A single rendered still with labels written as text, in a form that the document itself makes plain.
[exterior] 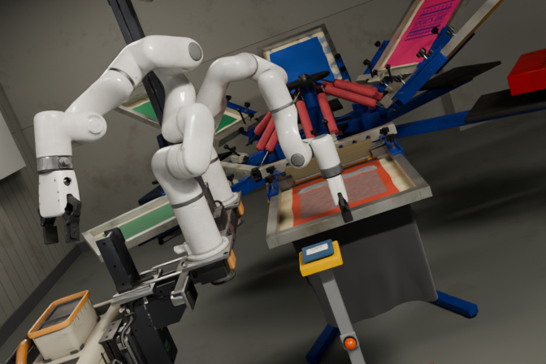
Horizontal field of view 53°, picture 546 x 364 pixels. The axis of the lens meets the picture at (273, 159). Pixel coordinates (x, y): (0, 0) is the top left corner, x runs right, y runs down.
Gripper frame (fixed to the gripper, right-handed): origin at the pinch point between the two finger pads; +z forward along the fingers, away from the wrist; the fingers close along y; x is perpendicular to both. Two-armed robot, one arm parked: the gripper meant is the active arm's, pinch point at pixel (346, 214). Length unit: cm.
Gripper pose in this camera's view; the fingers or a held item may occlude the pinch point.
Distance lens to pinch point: 189.9
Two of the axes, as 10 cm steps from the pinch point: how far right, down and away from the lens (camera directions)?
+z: 3.4, 9.2, 2.2
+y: -0.3, 2.4, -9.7
